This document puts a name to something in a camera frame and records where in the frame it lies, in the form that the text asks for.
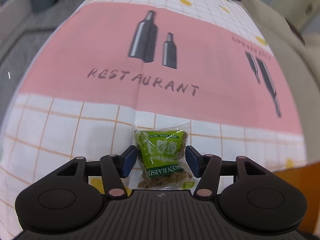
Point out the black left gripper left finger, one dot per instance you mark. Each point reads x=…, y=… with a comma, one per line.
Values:
x=75, y=194

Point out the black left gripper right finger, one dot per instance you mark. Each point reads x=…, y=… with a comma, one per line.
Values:
x=247, y=195

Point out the green raisin snack bag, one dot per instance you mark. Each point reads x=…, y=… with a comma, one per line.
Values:
x=161, y=156

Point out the orange storage box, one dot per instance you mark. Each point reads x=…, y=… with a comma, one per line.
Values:
x=306, y=179

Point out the beige sofa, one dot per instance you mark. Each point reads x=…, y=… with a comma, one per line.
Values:
x=298, y=57

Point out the pink white patterned tablecloth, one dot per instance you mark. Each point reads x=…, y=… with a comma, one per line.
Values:
x=117, y=65

